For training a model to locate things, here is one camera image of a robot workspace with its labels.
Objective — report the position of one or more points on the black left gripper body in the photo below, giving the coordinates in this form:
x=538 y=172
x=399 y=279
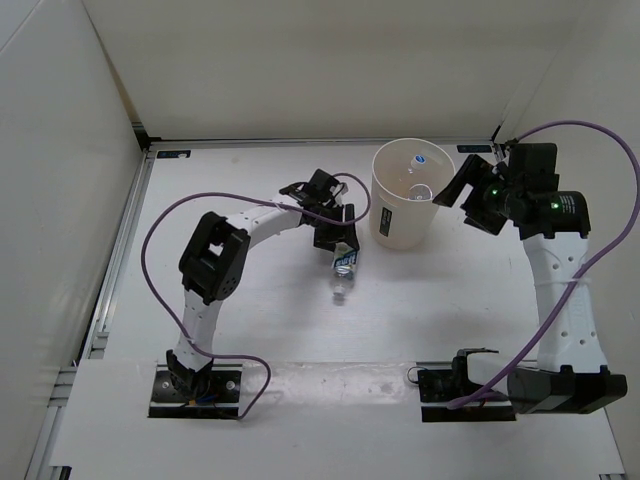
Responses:
x=331 y=211

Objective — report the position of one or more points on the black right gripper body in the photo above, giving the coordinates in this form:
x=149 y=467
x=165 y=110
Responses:
x=488 y=202

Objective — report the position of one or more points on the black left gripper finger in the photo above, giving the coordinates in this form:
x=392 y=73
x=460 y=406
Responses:
x=349 y=231
x=328 y=236

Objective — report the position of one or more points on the green white label water bottle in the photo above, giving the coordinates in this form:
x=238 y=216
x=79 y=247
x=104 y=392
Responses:
x=344 y=267

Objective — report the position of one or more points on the clear unlabelled plastic bottle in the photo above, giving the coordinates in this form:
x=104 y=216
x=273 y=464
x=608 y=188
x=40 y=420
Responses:
x=417 y=164

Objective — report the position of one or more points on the blue label clear water bottle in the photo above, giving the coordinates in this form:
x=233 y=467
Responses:
x=420 y=192

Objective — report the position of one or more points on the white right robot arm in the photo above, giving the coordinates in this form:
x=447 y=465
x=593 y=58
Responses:
x=562 y=369

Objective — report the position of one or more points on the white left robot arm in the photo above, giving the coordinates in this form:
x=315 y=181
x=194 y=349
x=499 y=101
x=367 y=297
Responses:
x=213 y=261

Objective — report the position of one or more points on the cream plastic bin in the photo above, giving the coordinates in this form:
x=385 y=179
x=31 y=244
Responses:
x=394 y=221

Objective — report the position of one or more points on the blue corner sticker right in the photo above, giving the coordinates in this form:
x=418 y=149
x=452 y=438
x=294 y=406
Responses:
x=474 y=149

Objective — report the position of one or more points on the blue corner sticker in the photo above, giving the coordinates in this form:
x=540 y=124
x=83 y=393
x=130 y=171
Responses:
x=474 y=149
x=173 y=154

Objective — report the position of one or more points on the blue corner sticker left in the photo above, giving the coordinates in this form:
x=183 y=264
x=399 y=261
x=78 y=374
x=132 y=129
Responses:
x=173 y=154

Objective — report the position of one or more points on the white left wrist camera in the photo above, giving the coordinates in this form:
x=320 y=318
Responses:
x=341 y=189

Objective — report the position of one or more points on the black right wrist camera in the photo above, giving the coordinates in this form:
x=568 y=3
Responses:
x=532 y=167

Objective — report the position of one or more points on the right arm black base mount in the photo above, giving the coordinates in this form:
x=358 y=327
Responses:
x=440 y=383

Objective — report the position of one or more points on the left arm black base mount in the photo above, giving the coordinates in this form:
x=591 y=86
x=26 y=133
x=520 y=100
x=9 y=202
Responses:
x=217 y=398

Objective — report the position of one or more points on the aluminium table edge rail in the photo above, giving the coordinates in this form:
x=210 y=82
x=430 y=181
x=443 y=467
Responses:
x=98 y=329

